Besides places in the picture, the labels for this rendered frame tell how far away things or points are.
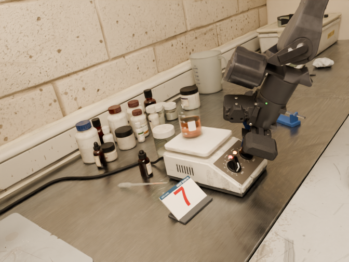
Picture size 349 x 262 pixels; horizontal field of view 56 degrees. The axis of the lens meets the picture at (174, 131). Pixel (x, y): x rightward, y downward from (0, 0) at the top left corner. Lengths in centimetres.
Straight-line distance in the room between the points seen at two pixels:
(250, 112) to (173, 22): 83
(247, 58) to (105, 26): 65
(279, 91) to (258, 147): 11
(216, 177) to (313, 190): 19
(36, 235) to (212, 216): 35
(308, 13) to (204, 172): 36
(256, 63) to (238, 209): 28
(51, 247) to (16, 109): 43
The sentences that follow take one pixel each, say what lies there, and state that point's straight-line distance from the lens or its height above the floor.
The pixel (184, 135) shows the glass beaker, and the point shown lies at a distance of 75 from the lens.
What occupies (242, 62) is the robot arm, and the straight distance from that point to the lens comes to 60.
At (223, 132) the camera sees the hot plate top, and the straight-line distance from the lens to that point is 77.
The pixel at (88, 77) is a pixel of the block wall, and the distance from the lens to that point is 110.
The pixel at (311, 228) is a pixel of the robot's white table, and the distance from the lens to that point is 63.
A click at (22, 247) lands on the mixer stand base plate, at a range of 73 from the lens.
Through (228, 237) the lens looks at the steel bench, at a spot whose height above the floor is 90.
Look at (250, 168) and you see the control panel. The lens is 72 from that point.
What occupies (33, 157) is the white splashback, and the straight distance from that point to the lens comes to 98.
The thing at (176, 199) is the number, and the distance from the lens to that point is 67.
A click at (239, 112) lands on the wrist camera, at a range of 62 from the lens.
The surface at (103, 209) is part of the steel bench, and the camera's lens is 75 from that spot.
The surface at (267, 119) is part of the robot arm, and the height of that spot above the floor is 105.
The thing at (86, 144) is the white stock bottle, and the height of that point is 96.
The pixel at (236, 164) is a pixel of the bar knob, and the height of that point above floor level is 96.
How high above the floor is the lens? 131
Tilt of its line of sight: 23 degrees down
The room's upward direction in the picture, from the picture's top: 11 degrees counter-clockwise
